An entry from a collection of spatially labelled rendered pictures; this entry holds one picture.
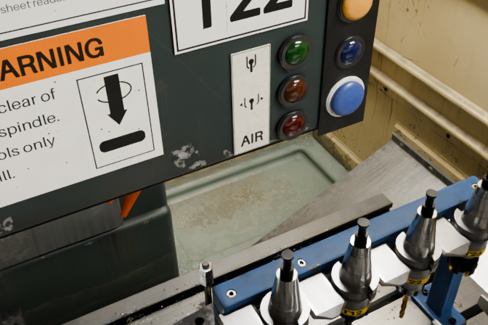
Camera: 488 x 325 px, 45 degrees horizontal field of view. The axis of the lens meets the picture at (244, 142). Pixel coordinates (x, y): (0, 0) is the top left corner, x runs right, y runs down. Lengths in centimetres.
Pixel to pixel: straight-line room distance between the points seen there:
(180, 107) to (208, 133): 3
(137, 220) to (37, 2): 109
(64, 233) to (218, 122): 93
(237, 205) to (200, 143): 141
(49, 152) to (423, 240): 58
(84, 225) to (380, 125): 87
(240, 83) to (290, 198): 145
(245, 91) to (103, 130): 10
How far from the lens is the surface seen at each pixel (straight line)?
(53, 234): 131
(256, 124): 43
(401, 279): 84
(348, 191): 161
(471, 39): 138
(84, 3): 34
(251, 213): 180
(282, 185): 189
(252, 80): 41
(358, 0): 42
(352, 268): 78
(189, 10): 36
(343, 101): 46
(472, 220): 91
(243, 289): 79
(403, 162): 162
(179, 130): 40
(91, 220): 132
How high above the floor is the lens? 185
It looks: 38 degrees down
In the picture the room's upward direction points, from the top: 1 degrees counter-clockwise
